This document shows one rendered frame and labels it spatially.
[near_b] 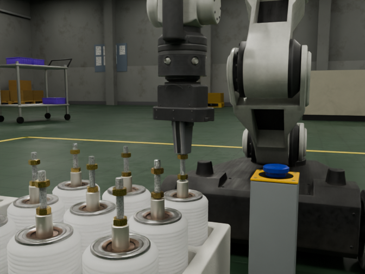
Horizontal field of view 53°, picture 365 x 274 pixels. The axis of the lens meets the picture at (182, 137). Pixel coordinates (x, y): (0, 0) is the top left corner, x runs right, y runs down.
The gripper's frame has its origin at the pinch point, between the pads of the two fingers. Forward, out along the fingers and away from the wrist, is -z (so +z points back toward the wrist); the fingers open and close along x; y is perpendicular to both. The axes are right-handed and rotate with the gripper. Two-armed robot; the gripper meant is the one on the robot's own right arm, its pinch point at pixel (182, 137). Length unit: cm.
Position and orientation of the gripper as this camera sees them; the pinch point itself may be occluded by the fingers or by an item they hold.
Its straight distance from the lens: 66.8
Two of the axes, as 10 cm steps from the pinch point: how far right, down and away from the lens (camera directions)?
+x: -8.2, -0.7, 5.7
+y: -5.7, 1.0, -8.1
